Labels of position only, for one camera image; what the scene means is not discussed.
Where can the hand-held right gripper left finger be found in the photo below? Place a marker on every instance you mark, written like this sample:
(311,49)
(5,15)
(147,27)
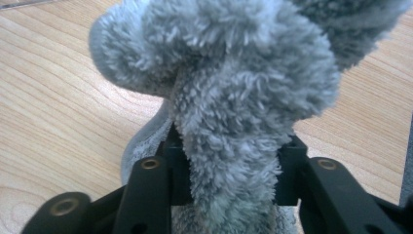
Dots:
(177,169)

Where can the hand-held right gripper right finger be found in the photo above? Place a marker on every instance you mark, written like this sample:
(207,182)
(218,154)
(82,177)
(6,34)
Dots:
(290,172)

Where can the grey fluffy cloth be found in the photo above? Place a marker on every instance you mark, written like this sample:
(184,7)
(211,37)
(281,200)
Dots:
(243,97)

